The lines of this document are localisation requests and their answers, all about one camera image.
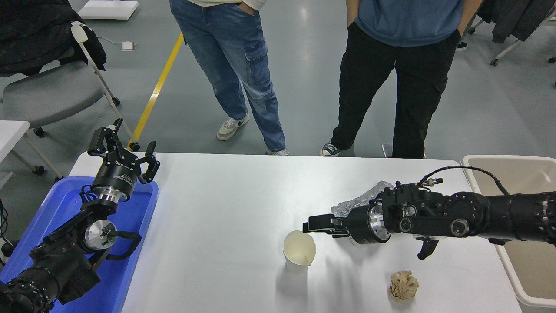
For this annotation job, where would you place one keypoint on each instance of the person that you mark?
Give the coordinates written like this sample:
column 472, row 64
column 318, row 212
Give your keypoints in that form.
column 369, row 87
column 234, row 65

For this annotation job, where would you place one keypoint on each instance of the person's right forearm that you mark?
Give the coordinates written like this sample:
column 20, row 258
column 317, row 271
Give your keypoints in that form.
column 352, row 11

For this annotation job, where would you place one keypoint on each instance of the blue plastic tray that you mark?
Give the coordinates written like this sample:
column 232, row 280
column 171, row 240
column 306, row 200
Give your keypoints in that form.
column 139, row 217

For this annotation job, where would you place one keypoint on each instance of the person's left forearm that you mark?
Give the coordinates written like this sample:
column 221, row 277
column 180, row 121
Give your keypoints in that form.
column 469, row 15
column 254, row 3

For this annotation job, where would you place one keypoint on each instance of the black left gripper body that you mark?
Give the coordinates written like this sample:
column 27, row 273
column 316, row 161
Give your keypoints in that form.
column 117, row 174

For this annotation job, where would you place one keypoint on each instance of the small white power adapter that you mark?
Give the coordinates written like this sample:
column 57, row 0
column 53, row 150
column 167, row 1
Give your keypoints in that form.
column 127, row 45

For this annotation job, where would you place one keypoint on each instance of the large pale plastic bin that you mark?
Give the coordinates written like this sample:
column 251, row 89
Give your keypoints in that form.
column 534, row 278

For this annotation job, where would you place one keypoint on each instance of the crumpled tan paper ball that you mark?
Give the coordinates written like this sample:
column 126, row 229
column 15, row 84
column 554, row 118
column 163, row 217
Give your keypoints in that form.
column 403, row 287

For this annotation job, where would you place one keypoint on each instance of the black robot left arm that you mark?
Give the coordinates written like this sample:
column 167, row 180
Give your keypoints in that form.
column 65, row 261

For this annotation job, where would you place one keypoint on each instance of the person's left hand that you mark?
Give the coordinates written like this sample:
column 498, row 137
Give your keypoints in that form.
column 248, row 8

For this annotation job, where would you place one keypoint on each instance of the white paper cup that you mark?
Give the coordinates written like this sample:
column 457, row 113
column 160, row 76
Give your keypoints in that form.
column 296, row 244

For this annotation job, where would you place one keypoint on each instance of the white side table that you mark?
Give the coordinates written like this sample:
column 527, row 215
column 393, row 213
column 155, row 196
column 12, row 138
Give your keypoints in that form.
column 11, row 134

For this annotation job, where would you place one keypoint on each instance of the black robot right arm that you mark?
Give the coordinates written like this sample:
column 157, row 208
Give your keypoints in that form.
column 469, row 213

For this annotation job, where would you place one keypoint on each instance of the white-framed chair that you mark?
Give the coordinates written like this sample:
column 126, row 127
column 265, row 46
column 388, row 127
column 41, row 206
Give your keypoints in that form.
column 506, row 50

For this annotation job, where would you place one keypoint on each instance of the dark jacket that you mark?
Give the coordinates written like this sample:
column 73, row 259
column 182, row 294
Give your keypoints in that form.
column 517, row 17

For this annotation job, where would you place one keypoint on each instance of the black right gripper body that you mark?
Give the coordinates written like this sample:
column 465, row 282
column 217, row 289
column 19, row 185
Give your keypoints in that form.
column 359, row 225

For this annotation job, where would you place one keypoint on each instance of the grey chair with white frame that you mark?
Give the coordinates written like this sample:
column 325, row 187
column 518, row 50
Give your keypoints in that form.
column 52, row 91

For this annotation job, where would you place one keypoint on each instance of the flat white board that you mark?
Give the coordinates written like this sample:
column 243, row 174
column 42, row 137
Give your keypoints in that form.
column 108, row 8

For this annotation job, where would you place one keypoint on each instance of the black jacket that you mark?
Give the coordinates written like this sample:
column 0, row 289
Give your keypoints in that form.
column 30, row 30

